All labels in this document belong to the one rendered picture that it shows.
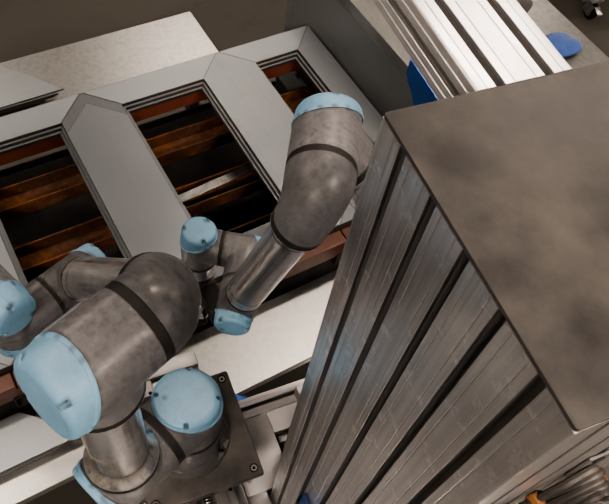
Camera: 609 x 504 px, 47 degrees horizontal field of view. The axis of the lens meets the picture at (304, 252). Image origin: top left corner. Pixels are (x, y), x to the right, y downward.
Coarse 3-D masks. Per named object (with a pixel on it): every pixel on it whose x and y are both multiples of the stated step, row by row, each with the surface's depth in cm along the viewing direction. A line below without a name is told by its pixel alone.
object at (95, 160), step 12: (108, 144) 196; (120, 144) 196; (132, 144) 197; (144, 144) 197; (84, 156) 192; (96, 156) 193; (108, 156) 193; (120, 156) 194; (132, 156) 194; (96, 168) 191
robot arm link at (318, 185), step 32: (320, 160) 105; (288, 192) 107; (320, 192) 105; (352, 192) 108; (288, 224) 108; (320, 224) 107; (256, 256) 120; (288, 256) 115; (224, 288) 136; (256, 288) 125; (224, 320) 133
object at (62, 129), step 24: (312, 72) 222; (168, 96) 211; (72, 120) 199; (0, 144) 192; (24, 144) 195; (72, 144) 195; (240, 144) 204; (264, 168) 198; (96, 192) 188; (120, 240) 180
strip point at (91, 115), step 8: (88, 104) 203; (80, 112) 201; (88, 112) 201; (96, 112) 201; (104, 112) 202; (112, 112) 202; (120, 112) 203; (80, 120) 199; (88, 120) 200; (96, 120) 200; (104, 120) 200; (72, 128) 197; (80, 128) 198
